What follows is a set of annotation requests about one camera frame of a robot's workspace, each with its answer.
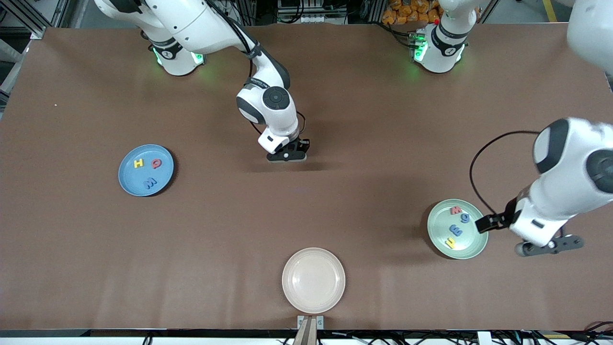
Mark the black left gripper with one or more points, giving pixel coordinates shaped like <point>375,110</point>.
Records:
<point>504,218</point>

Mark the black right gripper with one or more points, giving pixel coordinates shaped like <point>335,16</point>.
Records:
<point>303,143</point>

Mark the blue round foam letter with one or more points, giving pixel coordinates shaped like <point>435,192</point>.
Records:
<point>462,219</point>

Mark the small red foam letter w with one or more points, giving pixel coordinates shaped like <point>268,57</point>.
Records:
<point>456,210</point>

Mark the blue three-pronged foam letter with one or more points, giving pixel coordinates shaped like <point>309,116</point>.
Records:
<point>456,230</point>

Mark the small yellow foam letter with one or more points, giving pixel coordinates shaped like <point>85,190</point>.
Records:
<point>450,243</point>

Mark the red foam letter Q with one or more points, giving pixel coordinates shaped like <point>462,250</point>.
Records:
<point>153,164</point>

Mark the blue foam letter W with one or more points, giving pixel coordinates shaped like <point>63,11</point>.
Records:
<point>150,183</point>

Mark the yellow foam letter H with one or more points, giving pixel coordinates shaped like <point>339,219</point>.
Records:
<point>139,163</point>

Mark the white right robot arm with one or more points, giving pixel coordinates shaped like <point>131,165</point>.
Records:
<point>191,24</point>

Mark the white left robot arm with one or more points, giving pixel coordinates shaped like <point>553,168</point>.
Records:
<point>577,143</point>

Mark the green plate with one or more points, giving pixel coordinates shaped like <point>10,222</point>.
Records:
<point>469,247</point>

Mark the beige plate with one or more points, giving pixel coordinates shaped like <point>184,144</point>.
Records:
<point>313,280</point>

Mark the blue plate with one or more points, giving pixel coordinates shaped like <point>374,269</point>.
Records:
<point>134,179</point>

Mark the grey electronics rack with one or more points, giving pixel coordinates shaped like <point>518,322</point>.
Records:
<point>311,12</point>

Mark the grey base connector box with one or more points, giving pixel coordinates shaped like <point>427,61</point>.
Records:
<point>414,40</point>

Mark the pile of orange bags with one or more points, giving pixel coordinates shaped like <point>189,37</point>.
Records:
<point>407,12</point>

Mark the metal table edge bracket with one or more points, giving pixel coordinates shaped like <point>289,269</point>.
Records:
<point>310,330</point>

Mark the black table edge rail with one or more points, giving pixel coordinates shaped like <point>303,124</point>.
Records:
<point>143,333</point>

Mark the aluminium frame post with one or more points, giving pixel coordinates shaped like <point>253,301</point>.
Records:
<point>38,24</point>

